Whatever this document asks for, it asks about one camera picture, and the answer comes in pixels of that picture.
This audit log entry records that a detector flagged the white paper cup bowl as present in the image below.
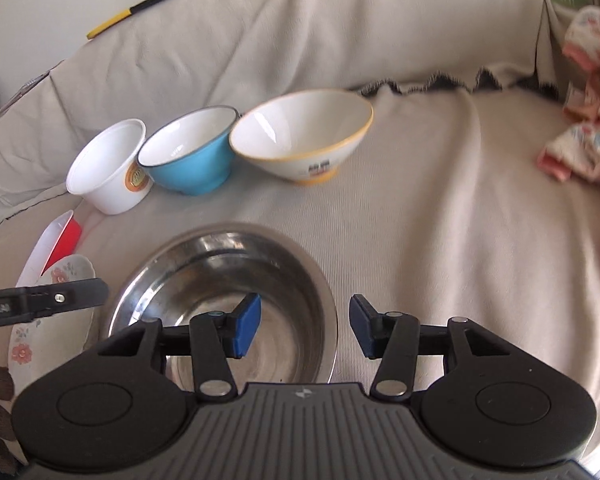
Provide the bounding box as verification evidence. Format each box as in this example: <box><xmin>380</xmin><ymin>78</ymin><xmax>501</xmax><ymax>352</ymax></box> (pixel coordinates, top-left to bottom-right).
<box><xmin>66</xmin><ymin>118</ymin><xmax>152</xmax><ymax>216</ymax></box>

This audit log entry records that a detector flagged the beige sofa cover cloth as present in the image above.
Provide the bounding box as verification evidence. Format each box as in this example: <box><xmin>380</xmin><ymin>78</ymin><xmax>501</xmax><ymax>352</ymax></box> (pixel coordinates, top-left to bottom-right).
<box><xmin>0</xmin><ymin>0</ymin><xmax>600</xmax><ymax>438</ymax></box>

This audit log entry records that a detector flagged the blue ceramic bowl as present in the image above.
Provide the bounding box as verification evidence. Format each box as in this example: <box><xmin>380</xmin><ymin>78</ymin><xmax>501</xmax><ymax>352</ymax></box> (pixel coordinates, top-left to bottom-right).
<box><xmin>137</xmin><ymin>105</ymin><xmax>240</xmax><ymax>196</ymax></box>

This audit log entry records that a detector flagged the floral ceramic plate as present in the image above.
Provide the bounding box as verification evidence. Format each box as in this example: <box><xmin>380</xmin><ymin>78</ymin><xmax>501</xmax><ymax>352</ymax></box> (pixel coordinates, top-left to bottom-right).
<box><xmin>8</xmin><ymin>255</ymin><xmax>97</xmax><ymax>396</ymax></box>

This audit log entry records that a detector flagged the white red plastic tray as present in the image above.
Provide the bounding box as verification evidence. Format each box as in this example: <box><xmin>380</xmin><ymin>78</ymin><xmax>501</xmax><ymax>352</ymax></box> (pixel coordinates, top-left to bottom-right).
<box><xmin>16</xmin><ymin>210</ymin><xmax>82</xmax><ymax>287</ymax></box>

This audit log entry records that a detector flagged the white bowl yellow rim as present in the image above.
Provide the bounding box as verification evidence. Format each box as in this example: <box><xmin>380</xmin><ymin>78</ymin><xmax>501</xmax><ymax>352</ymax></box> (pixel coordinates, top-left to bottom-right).
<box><xmin>228</xmin><ymin>89</ymin><xmax>375</xmax><ymax>183</ymax></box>

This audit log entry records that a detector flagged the pink patterned baby cloth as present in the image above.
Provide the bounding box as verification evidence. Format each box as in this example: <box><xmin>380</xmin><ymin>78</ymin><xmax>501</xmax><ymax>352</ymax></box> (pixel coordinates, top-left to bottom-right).
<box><xmin>538</xmin><ymin>6</ymin><xmax>600</xmax><ymax>183</ymax></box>

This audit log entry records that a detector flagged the stainless steel bowl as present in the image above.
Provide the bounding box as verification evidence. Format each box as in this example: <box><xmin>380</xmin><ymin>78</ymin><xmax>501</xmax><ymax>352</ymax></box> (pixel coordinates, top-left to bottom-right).
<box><xmin>99</xmin><ymin>222</ymin><xmax>338</xmax><ymax>387</ymax></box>

